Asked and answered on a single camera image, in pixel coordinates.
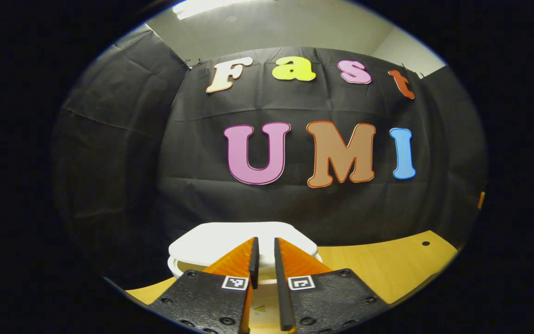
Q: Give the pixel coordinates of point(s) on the white desktop garbage bin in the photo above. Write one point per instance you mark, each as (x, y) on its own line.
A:
(230, 239)

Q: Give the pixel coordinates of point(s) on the ceiling light panel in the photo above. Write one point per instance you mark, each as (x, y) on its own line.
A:
(202, 7)

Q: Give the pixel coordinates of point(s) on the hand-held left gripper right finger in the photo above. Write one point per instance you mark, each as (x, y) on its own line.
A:
(283, 297)

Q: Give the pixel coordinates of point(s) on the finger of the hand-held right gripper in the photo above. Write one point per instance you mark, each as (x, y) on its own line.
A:
(481, 200)

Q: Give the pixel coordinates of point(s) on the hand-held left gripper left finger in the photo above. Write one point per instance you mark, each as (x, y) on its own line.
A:
(255, 264)

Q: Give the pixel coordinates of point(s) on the wooden desktop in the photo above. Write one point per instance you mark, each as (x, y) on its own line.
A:
(387, 269)

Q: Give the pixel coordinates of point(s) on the black backdrop cloth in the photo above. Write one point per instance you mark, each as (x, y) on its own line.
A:
(341, 213)

